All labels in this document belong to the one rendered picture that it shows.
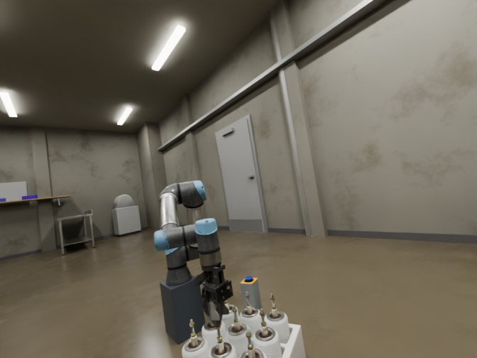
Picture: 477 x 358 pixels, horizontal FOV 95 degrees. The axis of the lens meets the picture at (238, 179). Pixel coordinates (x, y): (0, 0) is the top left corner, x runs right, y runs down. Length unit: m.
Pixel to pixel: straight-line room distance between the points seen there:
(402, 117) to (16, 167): 8.53
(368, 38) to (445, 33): 0.68
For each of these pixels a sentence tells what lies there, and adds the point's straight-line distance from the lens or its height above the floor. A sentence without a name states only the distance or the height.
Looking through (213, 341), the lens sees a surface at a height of 0.22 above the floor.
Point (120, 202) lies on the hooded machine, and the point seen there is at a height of 1.02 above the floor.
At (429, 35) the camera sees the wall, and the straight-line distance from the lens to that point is 3.11.
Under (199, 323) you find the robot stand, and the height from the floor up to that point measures 0.05.
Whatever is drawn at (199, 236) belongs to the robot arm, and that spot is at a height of 0.65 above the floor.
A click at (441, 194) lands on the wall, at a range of 2.90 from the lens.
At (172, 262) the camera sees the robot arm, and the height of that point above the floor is 0.43.
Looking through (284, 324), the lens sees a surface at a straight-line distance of 1.06.
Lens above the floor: 0.78
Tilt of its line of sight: 3 degrees up
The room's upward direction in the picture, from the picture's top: 9 degrees counter-clockwise
